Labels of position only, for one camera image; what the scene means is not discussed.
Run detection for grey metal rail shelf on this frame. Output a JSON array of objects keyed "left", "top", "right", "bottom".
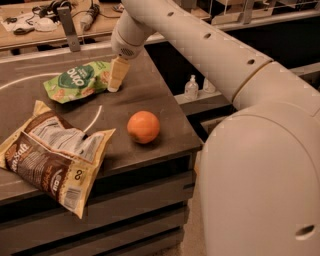
[{"left": 175, "top": 62, "right": 320, "bottom": 115}]

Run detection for orange fruit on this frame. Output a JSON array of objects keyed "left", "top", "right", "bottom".
[{"left": 127, "top": 111, "right": 160, "bottom": 144}]

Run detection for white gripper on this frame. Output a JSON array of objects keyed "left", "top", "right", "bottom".
[{"left": 107, "top": 11, "right": 155, "bottom": 92}]

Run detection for right grey metal bracket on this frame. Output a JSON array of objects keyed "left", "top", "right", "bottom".
[{"left": 239, "top": 0, "right": 255, "bottom": 24}]

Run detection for black headphones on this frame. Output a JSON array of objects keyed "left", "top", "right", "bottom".
[{"left": 32, "top": 0, "right": 72, "bottom": 18}]

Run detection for left grey metal bracket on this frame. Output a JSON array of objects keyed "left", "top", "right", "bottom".
[{"left": 57, "top": 7, "right": 81, "bottom": 52}]

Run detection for left clear sanitizer bottle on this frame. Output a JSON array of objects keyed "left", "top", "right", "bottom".
[{"left": 184, "top": 75, "right": 199, "bottom": 100}]

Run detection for grey metal bracket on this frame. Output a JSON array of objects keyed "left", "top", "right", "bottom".
[
  {"left": 239, "top": 0, "right": 255, "bottom": 24},
  {"left": 57, "top": 7, "right": 81, "bottom": 52}
]

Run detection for white cable with black tip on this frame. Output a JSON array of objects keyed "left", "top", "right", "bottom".
[{"left": 82, "top": 105, "right": 104, "bottom": 140}]

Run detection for dark slatted counter cabinet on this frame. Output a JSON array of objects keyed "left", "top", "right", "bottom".
[{"left": 0, "top": 146, "right": 198, "bottom": 256}]

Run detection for grey handheld tool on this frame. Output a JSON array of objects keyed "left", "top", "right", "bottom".
[{"left": 80, "top": 4, "right": 100, "bottom": 31}]

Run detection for wooden background desk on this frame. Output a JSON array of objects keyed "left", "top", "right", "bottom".
[{"left": 0, "top": 0, "right": 212, "bottom": 52}]

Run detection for clear sanitizer bottle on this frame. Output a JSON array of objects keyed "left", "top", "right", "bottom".
[
  {"left": 184, "top": 75, "right": 199, "bottom": 100},
  {"left": 203, "top": 78, "right": 216, "bottom": 93}
]

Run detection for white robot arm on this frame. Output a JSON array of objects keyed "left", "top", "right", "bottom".
[{"left": 111, "top": 0, "right": 320, "bottom": 256}]

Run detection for green rice chip bag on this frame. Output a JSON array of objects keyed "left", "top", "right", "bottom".
[{"left": 43, "top": 61, "right": 111, "bottom": 104}]

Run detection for right clear sanitizer bottle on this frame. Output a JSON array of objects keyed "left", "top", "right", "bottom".
[{"left": 203, "top": 78, "right": 216, "bottom": 93}]

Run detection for white face mask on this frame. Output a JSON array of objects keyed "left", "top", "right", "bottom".
[{"left": 34, "top": 18, "right": 57, "bottom": 32}]

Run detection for brown yellow chip bag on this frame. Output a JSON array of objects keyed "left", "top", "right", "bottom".
[{"left": 0, "top": 101, "right": 114, "bottom": 217}]

